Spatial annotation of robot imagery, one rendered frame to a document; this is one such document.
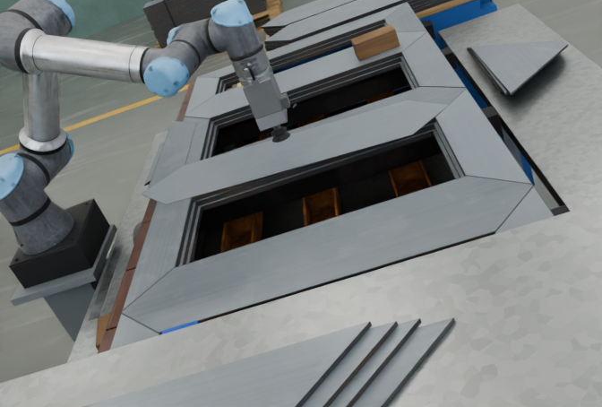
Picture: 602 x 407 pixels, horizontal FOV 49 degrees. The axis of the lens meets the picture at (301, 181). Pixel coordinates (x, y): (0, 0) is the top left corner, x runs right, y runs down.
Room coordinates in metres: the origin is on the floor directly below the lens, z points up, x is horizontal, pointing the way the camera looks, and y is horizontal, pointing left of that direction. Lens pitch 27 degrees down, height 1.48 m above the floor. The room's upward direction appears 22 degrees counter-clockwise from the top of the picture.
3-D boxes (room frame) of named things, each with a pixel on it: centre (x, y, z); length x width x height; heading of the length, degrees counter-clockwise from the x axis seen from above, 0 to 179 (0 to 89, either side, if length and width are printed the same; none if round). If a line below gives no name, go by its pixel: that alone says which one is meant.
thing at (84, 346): (1.67, 0.43, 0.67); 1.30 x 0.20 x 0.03; 171
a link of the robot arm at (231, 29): (1.38, 0.01, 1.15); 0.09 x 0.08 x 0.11; 60
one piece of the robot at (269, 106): (1.38, -0.01, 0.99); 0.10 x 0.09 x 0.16; 82
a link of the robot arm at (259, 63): (1.38, 0.00, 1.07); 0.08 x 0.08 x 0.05
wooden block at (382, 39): (1.78, -0.34, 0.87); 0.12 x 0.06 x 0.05; 86
